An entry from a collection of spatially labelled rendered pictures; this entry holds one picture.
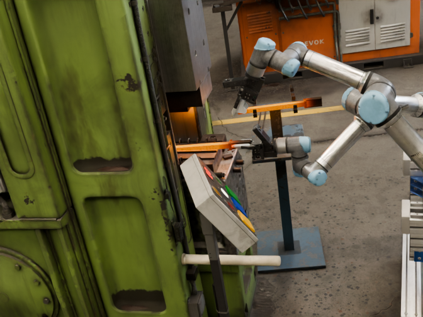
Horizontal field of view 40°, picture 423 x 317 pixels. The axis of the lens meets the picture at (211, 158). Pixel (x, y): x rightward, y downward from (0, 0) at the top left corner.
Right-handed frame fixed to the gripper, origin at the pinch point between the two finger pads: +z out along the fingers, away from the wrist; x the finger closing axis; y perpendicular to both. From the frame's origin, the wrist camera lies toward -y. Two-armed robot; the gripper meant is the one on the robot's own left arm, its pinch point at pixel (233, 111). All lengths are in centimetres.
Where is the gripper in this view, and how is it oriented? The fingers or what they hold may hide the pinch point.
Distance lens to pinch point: 253.8
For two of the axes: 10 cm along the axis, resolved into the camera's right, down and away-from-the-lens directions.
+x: 2.1, -4.9, 8.5
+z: -3.2, 7.9, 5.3
